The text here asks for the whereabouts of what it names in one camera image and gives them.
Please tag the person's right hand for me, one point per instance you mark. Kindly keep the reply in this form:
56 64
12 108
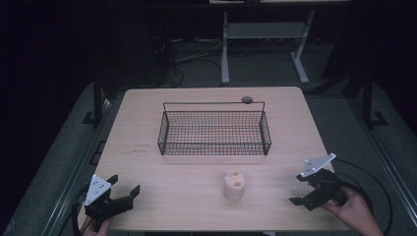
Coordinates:
352 206

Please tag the person's left hand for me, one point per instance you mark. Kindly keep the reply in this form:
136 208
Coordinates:
100 230

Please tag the aluminium rail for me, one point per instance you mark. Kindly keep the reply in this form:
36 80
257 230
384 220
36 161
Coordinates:
75 170
387 164

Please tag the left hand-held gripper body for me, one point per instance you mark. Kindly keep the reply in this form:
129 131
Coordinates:
104 206

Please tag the black metal post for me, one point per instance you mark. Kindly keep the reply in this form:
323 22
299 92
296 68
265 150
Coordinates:
369 101
97 98

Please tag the small grey round stone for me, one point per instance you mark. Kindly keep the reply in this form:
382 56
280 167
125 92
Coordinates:
247 99

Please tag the grey metal table frame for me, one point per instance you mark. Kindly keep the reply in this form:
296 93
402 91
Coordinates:
264 31

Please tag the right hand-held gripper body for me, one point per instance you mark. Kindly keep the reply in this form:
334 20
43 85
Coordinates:
324 185

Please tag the beige cylindrical food piece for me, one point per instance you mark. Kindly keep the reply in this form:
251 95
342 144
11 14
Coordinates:
234 187

